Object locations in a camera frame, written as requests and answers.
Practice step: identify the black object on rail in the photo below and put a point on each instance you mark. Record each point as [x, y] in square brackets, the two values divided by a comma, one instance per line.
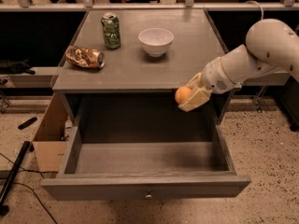
[15, 67]

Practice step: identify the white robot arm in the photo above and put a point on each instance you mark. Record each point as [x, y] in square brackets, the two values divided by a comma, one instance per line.
[270, 45]

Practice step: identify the metal railing frame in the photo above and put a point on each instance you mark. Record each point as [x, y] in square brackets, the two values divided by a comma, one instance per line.
[47, 5]

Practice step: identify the brown cardboard box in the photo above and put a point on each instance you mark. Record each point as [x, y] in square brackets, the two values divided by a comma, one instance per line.
[49, 144]

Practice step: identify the orange fruit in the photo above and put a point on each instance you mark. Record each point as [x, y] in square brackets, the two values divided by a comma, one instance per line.
[182, 94]

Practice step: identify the open grey top drawer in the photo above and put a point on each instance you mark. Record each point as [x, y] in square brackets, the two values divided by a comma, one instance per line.
[110, 162]

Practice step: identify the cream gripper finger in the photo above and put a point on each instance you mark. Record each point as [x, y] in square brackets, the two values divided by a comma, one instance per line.
[198, 97]
[196, 81]

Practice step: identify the small black floor object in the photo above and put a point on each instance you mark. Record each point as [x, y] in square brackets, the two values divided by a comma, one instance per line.
[27, 123]

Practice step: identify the white ceramic bowl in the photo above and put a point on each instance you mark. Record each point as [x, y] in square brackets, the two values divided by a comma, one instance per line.
[155, 41]

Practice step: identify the grey wooden cabinet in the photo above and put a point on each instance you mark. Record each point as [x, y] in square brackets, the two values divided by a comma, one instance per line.
[134, 89]

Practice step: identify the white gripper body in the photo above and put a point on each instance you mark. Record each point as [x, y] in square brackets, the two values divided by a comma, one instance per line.
[212, 77]

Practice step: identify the crushed gold soda can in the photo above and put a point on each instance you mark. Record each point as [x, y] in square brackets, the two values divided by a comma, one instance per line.
[85, 58]

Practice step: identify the green upright soda can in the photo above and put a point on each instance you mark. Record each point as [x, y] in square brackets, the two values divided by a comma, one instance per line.
[111, 30]

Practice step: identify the black pole on floor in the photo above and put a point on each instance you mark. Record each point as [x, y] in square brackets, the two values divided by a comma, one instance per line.
[10, 178]

